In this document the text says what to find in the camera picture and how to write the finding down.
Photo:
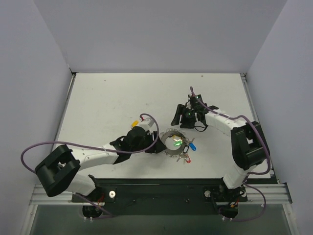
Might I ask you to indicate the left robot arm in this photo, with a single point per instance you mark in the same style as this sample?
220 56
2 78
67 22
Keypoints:
58 172

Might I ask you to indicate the black key tag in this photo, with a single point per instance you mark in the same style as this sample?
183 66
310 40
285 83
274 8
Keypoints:
185 149

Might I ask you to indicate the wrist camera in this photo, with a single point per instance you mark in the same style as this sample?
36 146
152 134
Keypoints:
195 101
147 124

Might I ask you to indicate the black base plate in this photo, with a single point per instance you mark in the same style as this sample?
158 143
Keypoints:
165 207

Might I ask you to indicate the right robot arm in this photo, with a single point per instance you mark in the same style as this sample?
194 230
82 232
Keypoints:
248 145

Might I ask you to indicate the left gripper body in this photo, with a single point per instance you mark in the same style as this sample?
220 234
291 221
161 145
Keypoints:
154 142

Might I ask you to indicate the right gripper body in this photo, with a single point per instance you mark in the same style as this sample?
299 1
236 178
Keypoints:
187 120

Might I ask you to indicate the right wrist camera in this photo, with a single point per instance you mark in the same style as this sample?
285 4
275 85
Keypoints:
195 101

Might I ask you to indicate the metal disc keyring holder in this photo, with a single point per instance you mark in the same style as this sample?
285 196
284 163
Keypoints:
169 137

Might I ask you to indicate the yellow tag key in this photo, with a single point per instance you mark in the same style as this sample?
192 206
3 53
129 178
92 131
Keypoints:
135 123

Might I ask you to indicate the green key tag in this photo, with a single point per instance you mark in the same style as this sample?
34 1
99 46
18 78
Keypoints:
178 143

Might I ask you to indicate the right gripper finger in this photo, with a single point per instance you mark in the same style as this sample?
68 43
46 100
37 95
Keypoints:
212 108
178 114

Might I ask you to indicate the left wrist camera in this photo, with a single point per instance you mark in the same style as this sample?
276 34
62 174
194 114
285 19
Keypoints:
147 124

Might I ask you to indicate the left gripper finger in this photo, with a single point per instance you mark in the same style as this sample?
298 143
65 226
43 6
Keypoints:
163 146
118 143

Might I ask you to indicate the blue key tag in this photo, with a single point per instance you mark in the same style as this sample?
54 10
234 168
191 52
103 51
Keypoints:
192 146

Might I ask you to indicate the aluminium rail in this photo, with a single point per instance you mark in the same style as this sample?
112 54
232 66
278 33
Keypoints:
255 194

